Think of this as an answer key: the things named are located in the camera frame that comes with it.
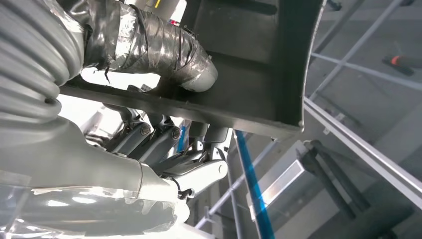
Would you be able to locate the silver ceiling duct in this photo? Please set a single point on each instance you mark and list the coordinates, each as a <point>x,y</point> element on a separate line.
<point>280,184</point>

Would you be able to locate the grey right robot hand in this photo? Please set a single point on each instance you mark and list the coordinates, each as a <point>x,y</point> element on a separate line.
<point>82,158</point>

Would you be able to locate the thin blue pole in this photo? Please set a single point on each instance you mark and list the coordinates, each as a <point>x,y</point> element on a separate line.
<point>252,178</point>

